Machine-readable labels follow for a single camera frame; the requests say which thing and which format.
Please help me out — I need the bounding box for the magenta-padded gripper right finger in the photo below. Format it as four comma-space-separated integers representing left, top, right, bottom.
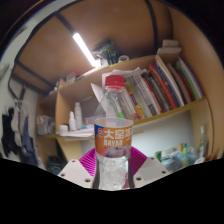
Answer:
126, 146, 171, 189

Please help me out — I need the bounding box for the tall clear glass bottle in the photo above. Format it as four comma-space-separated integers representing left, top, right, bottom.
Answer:
199, 124, 209, 158

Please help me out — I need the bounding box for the black hanging garment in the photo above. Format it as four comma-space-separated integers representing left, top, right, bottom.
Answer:
0, 113, 21, 158

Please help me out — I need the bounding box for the black bag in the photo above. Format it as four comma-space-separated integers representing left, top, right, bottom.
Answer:
46, 154, 69, 174

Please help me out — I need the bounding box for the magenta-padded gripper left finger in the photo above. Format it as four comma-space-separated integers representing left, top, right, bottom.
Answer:
57, 147, 99, 190

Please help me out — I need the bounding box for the white hanging garment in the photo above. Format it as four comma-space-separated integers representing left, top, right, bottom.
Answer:
11, 106, 26, 134

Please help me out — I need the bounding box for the ceiling tube light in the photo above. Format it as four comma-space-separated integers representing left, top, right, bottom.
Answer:
72, 32, 101, 68

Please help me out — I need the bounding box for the wooden shelf unit with books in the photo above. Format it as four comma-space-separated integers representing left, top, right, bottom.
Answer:
34, 38, 218, 168

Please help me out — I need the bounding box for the blue hanging garment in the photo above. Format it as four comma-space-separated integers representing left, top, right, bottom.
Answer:
19, 114, 38, 164

